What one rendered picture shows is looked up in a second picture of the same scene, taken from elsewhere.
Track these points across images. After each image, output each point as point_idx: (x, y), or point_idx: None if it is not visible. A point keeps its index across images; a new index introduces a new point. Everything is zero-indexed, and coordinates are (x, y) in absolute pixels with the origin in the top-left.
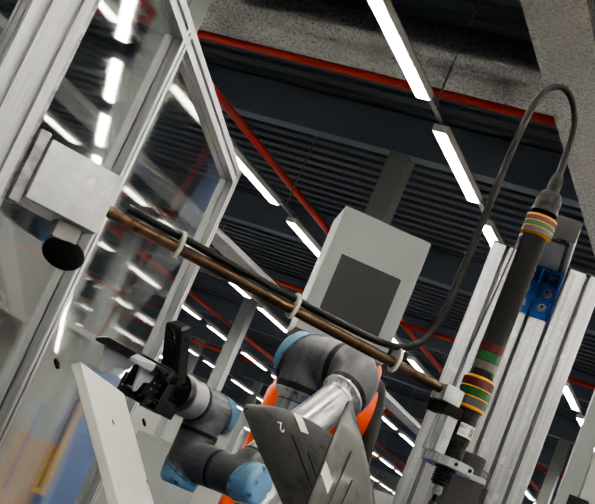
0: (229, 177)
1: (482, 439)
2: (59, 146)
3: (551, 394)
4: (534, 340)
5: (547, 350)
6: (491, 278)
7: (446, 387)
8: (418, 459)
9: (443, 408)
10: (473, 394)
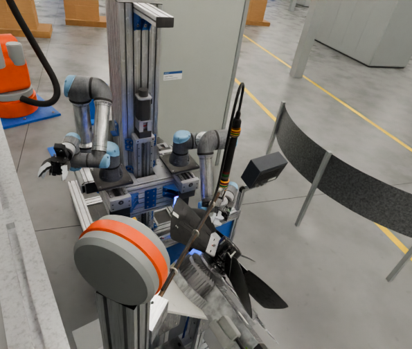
0: None
1: (141, 79)
2: (154, 328)
3: (157, 55)
4: (146, 38)
5: (151, 40)
6: (123, 19)
7: (221, 194)
8: (124, 94)
9: (221, 199)
10: (226, 187)
